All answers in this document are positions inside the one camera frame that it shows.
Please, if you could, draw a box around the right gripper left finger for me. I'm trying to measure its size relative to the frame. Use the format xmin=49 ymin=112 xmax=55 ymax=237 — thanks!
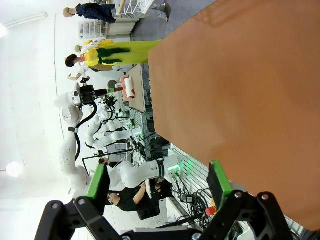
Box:
xmin=34 ymin=163 xmax=121 ymax=240

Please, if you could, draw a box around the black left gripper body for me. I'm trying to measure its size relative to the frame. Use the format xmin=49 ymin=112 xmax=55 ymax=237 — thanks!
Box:
xmin=79 ymin=84 xmax=97 ymax=106

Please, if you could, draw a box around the mannequin in denim jacket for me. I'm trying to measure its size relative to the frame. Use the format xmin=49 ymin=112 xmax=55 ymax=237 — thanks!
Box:
xmin=62 ymin=2 xmax=171 ymax=25

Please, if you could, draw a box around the clear plastic drawer cabinet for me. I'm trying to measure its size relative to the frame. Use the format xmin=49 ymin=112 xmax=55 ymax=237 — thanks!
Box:
xmin=77 ymin=19 xmax=109 ymax=41

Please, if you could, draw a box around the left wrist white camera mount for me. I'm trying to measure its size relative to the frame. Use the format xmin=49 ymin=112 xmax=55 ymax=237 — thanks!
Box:
xmin=71 ymin=83 xmax=82 ymax=106

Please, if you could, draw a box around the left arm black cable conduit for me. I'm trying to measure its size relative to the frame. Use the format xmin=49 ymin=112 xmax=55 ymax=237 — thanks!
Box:
xmin=68 ymin=101 xmax=99 ymax=161

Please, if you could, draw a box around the black cable bundle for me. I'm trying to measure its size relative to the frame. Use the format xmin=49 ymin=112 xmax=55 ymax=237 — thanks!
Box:
xmin=171 ymin=174 xmax=214 ymax=227

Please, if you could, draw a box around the mannequin in yellow dress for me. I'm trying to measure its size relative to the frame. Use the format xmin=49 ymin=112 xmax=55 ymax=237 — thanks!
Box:
xmin=74 ymin=39 xmax=161 ymax=69

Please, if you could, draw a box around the dark-haired person in white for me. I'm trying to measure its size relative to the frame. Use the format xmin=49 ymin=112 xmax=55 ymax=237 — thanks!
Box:
xmin=64 ymin=53 xmax=92 ymax=81

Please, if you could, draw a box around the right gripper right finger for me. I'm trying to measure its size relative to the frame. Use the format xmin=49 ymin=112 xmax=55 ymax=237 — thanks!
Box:
xmin=199 ymin=159 xmax=294 ymax=240

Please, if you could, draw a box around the beige background table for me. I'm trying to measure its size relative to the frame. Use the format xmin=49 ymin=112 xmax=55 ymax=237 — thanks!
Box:
xmin=125 ymin=63 xmax=148 ymax=114

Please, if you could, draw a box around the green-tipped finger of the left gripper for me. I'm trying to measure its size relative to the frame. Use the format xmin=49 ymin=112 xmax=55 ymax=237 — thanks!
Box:
xmin=94 ymin=87 xmax=117 ymax=96

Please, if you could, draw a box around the seated person in black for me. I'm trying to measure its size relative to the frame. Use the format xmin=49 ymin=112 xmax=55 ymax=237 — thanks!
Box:
xmin=106 ymin=179 xmax=174 ymax=221

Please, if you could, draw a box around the red emergency stop button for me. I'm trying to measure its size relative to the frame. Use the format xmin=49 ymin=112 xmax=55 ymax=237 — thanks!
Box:
xmin=205 ymin=205 xmax=218 ymax=217

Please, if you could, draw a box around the lint roller with orange frame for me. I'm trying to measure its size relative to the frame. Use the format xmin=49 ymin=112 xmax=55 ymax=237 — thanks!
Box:
xmin=113 ymin=74 xmax=137 ymax=101

